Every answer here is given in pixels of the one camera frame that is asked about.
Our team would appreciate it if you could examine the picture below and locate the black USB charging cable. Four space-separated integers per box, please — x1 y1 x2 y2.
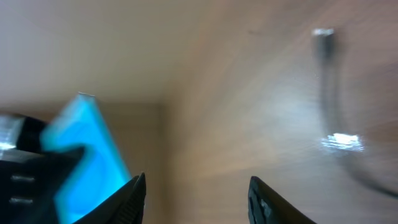
310 27 398 200

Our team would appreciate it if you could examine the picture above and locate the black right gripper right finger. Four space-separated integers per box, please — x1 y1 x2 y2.
248 176 315 224

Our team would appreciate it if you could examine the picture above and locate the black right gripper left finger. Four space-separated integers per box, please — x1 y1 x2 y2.
75 172 146 224

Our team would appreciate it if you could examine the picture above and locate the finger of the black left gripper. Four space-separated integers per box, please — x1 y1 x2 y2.
1 146 85 224

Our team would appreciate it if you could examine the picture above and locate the smartphone with cyan screen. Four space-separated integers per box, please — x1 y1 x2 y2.
40 93 131 224

